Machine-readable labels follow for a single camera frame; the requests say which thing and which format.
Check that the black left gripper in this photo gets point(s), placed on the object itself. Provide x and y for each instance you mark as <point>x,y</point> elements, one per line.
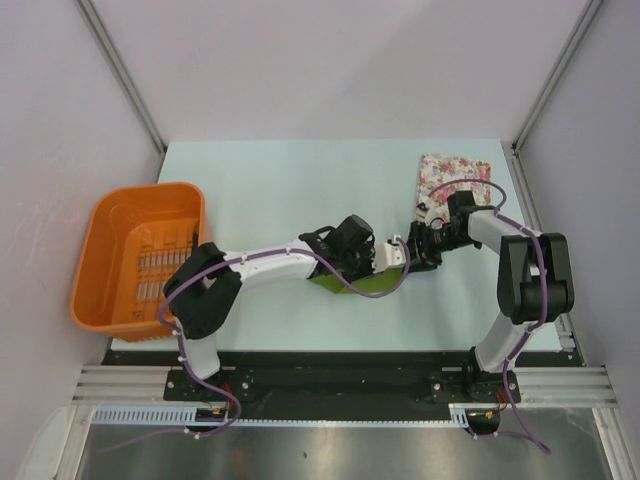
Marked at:
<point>369,252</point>

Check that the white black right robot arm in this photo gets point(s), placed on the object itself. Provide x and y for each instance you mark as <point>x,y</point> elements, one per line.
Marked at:
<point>534,283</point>

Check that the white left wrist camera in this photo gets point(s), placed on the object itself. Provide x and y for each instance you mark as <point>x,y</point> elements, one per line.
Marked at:
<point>389,254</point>

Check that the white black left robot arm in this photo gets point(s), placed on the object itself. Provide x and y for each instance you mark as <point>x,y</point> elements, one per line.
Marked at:
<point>202,292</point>

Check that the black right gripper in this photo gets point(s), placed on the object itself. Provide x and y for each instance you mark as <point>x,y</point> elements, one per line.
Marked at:
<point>420,256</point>

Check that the green paper napkin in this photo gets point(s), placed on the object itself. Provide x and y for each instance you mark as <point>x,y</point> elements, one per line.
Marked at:
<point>380,283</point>

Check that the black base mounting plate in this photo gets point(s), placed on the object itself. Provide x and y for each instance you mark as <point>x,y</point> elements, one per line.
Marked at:
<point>373,387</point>

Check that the white slotted cable duct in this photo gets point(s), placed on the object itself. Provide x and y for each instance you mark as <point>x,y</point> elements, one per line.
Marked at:
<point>175,416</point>

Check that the floral patterned tray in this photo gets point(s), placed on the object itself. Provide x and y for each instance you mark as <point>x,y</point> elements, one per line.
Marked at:
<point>440,176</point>

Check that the orange plastic basket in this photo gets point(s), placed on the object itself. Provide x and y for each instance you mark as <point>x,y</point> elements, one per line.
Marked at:
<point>137,238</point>

